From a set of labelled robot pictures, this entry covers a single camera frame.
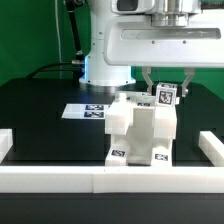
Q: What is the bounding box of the white tagged cube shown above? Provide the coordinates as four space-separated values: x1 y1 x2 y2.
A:
155 82 177 107

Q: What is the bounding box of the white fence rail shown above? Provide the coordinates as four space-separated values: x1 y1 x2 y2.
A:
0 166 224 193
198 131 224 167

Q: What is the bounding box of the white right fence rail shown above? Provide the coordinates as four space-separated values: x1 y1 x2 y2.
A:
198 131 224 167

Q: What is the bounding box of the white left fence block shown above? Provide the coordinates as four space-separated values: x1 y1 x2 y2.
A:
0 129 13 163

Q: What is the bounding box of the white chair back frame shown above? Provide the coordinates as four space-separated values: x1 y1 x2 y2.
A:
105 91 177 139

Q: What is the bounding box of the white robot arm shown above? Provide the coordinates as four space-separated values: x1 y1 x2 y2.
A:
64 0 224 96

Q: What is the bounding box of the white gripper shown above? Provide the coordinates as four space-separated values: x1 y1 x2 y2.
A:
104 11 224 97

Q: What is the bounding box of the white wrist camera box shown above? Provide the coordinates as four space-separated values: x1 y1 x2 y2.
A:
110 0 155 14

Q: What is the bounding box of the white tag plate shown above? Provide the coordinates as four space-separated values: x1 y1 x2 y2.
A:
62 104 109 120

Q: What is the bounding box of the white chair seat part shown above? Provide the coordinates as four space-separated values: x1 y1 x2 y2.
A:
111 91 173 166

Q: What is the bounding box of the black cable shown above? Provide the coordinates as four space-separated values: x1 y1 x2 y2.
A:
25 0 86 80

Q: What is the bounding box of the white front fence rail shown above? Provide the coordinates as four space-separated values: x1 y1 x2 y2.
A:
0 166 224 193

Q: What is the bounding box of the white thin cable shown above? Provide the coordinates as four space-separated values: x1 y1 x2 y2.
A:
54 0 64 80

